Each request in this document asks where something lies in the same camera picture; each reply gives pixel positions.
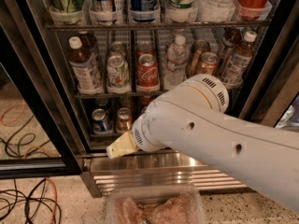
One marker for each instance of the wire shelf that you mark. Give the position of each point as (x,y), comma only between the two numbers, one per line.
(156,26)
(138,93)

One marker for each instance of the white green soda can rear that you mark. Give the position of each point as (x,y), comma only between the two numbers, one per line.
(119,48)

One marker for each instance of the gold can bottom rear left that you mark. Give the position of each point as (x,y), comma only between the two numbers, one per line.
(127,101)

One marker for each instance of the right glass fridge door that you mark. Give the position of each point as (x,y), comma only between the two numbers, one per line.
(276,86)

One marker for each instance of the clear water bottle top shelf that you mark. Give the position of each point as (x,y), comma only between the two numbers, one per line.
(216,10)

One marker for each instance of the blue energy can bottom front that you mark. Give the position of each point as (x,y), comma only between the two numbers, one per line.
(101,121)

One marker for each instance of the stainless steel fridge base grille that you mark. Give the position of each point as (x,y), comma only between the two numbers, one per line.
(167,167)

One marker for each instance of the clear water bottle rear middle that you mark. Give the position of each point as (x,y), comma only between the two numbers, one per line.
(173,34)

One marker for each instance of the gold can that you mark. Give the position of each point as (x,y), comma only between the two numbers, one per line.
(127,101)
(124,120)

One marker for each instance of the glass fridge door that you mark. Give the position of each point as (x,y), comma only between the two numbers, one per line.
(276,86)
(35,141)

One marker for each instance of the middle wire shelf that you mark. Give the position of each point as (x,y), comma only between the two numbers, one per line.
(138,93)

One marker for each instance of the red cola can rear middle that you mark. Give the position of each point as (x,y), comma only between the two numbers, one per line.
(144,47)

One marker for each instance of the orange can rear middle shelf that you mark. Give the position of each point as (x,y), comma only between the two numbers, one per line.
(199,47)

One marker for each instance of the blue energy can bottom rear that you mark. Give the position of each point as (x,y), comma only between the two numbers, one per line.
(105,104)

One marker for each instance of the top wire shelf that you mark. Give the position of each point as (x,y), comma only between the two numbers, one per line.
(156,26)

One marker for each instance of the white green soda can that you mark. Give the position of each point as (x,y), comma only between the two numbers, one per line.
(118,74)
(119,48)

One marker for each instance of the orange can shelf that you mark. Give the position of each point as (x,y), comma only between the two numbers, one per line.
(207,63)
(199,47)

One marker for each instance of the green drink bottle top shelf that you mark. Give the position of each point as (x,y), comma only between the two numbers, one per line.
(66,12)

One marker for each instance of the brown tea bottle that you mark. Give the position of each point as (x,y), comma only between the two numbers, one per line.
(85,68)
(90,42)
(239,60)
(230,39)

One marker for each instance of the red cola can front middle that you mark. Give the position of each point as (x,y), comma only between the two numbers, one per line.
(147,73)

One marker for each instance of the white green soda can front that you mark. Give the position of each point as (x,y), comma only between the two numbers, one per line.
(118,74)

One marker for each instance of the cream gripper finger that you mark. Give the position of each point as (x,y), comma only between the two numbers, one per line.
(124,145)

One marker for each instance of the blue energy can top shelf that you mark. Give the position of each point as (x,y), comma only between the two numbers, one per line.
(105,11)

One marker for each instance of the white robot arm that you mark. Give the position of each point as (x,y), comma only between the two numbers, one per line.
(191,119)

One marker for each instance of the dark blue can top shelf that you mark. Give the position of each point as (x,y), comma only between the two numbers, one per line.
(143,10)

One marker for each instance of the white green can top shelf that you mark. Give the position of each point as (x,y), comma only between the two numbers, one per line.
(180,10)

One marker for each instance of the orange can front middle shelf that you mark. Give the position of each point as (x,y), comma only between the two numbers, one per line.
(207,63)

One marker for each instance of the red cola can bottom rear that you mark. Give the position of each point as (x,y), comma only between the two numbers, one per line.
(145,100)

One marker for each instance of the clear water bottle front middle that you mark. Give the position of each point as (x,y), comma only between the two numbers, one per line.
(177,56)

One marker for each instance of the left glass fridge door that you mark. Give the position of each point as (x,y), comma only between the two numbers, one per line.
(35,141)

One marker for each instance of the clear plastic food container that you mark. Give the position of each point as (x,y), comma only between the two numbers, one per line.
(168,204)

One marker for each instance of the gold can bottom front left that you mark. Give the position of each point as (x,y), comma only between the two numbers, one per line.
(124,120)

